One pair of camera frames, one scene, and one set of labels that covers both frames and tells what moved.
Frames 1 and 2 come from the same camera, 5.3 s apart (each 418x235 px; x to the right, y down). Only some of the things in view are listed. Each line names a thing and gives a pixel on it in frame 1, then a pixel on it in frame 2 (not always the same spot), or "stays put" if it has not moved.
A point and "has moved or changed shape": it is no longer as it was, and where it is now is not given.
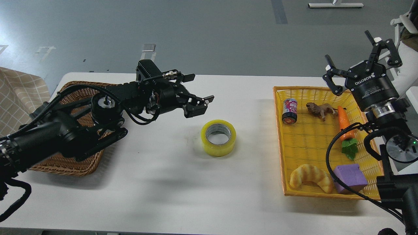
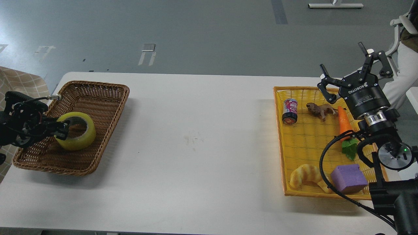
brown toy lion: (322, 110) stays put
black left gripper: (173, 95) to (40, 128)
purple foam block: (350, 175) stays put
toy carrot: (349, 145) stays put
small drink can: (289, 113) stays put
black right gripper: (370, 87) to (363, 96)
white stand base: (336, 5) stays put
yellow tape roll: (218, 137) has moved or changed shape
